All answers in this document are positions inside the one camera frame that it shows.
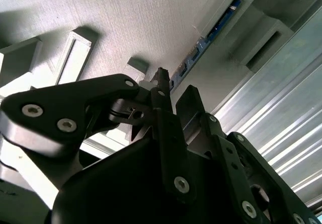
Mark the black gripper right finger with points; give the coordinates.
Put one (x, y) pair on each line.
(226, 153)

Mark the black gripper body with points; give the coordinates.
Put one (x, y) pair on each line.
(120, 188)

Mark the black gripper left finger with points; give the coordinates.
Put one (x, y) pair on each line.
(50, 108)

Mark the blue RAM stick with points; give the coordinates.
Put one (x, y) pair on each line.
(194, 57)

